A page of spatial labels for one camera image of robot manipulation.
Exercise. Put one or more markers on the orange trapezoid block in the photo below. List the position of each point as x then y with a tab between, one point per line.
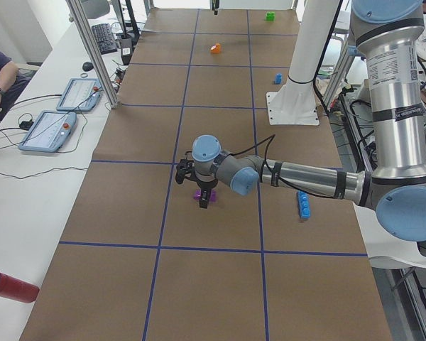
216	48

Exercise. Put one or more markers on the white camera mast pedestal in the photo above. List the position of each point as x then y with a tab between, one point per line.
294	103

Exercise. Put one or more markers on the green two-stud block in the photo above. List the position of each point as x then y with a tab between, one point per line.
270	16

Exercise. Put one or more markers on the black computer mouse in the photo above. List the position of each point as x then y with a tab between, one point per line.
87	66

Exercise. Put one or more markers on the long blue four-stud block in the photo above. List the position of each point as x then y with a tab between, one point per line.
303	202

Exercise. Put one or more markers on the black keyboard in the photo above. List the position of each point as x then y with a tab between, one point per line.
104	38

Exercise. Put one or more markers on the seated person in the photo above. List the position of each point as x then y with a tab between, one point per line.
12	84

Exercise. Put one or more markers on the teach pendant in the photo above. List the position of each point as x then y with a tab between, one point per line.
81	94
49	132

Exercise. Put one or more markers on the aluminium frame post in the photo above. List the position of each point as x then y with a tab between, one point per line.
90	45

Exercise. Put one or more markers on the purple trapezoid block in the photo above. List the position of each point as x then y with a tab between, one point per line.
213	195

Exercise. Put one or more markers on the near teach pendant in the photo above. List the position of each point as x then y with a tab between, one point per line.
49	132

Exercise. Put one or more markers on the black power adapter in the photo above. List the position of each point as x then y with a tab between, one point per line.
26	125

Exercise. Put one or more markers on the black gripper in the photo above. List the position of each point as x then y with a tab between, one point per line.
206	185

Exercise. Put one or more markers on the red cylinder tube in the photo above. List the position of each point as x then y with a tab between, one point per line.
17	290

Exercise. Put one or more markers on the far teach pendant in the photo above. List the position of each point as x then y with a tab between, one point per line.
81	94

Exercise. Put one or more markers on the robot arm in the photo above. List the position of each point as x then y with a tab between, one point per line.
214	6
385	32

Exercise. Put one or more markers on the small blue block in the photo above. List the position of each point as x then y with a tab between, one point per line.
278	79

